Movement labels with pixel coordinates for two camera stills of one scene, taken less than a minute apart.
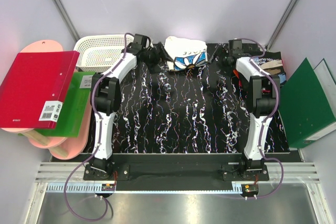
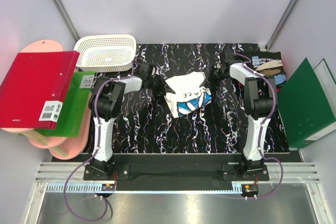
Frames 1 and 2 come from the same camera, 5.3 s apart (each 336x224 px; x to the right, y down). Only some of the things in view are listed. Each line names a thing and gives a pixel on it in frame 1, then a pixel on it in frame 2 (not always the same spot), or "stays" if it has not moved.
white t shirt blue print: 186,53 to 189,95
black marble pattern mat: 205,110 stays
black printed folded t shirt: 272,63 stays
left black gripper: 158,56 to 164,87
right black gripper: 216,53 to 207,83
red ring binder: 32,93 stays
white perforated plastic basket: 98,53 stays
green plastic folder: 73,107 stays
